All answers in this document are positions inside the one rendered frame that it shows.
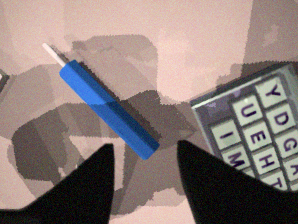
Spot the blue stylus with white tip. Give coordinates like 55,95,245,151
43,43,160,160

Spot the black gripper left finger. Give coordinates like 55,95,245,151
0,143,115,224

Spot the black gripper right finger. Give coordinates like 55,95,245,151
177,140,298,224

